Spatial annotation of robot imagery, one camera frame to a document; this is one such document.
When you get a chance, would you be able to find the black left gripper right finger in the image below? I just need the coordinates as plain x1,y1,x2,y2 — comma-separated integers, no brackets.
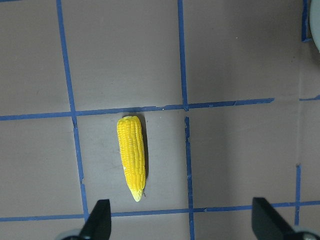
251,197,296,240

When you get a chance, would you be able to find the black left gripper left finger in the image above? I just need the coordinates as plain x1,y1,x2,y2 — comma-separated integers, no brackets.
79,199,111,240

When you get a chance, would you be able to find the yellow corn cob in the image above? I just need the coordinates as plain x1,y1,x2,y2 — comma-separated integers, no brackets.
116,116,146,202

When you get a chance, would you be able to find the pale green cooking pot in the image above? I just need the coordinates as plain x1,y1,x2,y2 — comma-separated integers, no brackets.
309,0,320,51

